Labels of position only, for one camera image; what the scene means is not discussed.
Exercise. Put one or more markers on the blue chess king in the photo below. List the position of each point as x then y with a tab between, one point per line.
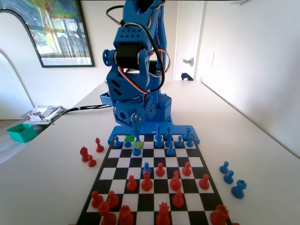
137	137

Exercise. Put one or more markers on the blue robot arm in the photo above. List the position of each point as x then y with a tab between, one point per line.
131	35

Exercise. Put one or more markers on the blue chess queen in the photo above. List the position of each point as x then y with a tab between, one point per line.
158	131

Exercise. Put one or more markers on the blue chess bishop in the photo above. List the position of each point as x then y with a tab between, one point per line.
168	133

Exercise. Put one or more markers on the blue chess pawn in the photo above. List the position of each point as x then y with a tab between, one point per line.
189	142
228	177
170	150
179	142
147	167
117	143
224	167
127	144

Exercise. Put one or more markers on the blue chess piece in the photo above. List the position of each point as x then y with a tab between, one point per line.
168	143
159	142

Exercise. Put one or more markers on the blue chess rook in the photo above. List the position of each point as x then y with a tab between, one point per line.
239	189
187	134

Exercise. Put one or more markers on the black white chess board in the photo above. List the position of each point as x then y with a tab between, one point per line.
150	161

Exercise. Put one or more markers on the red chess bishop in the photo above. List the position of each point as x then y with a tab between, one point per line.
147	182
99	145

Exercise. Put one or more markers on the red chess pawn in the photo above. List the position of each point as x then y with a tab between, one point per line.
178	199
160	170
96	199
132	183
186	169
91	161
204	182
113	199

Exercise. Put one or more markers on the red chess queen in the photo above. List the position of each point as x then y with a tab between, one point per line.
163	214

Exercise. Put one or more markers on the blue table clamp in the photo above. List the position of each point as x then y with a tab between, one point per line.
186	77

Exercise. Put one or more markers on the white door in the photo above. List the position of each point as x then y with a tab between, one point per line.
187	35

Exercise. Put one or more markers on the black framed poster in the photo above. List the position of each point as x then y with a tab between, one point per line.
63	35

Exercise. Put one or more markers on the pile of papers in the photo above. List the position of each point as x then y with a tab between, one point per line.
45	113

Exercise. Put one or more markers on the green plastic box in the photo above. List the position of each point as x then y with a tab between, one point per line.
22	133

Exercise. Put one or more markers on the white arched panel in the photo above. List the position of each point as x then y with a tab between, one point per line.
14	70

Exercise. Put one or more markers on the blue wrist camera housing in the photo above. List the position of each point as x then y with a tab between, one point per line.
122	114

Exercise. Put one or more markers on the blue base plate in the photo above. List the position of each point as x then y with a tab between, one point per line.
178	131

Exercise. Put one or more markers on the white light switch plate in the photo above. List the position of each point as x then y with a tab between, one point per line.
210	59

